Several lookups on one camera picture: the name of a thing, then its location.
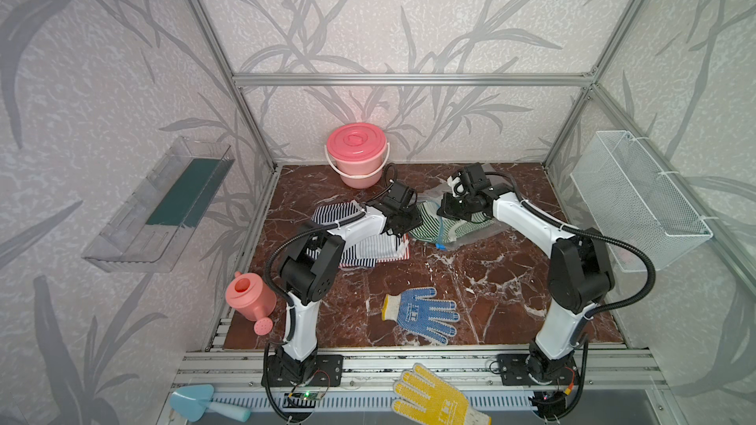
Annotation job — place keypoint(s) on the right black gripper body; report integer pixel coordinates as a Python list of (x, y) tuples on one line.
[(458, 207)]

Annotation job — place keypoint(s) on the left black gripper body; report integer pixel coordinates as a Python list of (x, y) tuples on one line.
[(408, 220)]

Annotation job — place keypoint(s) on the red white striped garment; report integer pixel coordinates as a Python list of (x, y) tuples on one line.
[(402, 252)]

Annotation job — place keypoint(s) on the green white striped garment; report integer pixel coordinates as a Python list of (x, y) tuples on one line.
[(444, 231)]

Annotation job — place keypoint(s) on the clear vacuum storage bag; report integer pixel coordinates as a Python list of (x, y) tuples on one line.
[(472, 236)]

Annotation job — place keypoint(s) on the blue white striped garment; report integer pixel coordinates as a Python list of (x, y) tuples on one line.
[(370, 251)]

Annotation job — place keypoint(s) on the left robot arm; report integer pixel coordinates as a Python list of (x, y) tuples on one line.
[(303, 269)]

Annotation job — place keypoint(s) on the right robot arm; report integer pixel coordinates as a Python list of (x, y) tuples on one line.
[(579, 275)]

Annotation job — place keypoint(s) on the pink lidded plastic bucket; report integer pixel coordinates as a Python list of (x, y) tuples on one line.
[(358, 153)]

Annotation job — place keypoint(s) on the blue dotted work glove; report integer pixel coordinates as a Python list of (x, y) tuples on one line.
[(418, 311)]

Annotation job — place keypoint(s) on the pink watering can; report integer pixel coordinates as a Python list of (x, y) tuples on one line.
[(249, 295)]

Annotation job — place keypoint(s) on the yellow dotted work glove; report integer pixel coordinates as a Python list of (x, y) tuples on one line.
[(425, 398)]

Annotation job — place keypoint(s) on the light blue hand trowel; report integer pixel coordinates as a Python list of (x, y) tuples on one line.
[(192, 402)]

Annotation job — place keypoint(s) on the white wire mesh basket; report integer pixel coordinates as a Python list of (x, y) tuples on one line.
[(631, 198)]

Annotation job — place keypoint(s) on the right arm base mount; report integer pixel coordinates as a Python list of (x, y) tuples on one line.
[(520, 369)]

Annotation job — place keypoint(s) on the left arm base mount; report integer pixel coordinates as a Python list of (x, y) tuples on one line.
[(319, 370)]

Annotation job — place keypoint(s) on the clear plastic wall shelf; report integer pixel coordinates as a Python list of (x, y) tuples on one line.
[(153, 227)]

